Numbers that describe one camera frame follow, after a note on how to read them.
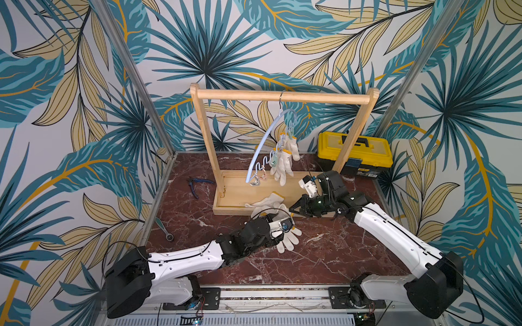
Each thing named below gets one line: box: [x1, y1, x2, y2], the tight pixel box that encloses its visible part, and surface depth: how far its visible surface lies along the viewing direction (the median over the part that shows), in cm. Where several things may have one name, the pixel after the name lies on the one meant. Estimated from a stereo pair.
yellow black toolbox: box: [317, 131, 394, 179], surface depth 102 cm
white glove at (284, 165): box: [269, 148, 294, 187], surface depth 85 cm
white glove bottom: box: [276, 226, 303, 255], surface depth 90 cm
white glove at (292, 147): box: [286, 135, 301, 161], surface depth 90 cm
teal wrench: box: [154, 217, 174, 242], surface depth 90 cm
